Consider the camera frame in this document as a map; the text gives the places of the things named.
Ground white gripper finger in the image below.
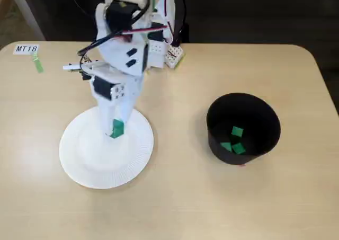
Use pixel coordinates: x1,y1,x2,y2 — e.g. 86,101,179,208
119,99,137,127
97,101,115,138

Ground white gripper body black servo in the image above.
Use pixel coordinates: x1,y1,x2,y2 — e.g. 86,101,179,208
90,64,146,109

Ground black pot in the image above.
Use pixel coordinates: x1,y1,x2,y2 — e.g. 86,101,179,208
206,92,281,167

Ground white paper plate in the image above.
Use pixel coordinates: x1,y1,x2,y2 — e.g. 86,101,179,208
58,106,155,190

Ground green tape strip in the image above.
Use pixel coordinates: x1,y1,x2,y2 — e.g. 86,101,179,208
31,52,45,74

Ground white MT18 label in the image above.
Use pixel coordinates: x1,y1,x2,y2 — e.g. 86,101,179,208
12,43,41,56

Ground white furniture leg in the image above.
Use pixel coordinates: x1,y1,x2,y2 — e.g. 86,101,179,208
7,0,46,41

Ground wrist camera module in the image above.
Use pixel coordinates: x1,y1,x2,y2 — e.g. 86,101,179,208
62,60,93,81

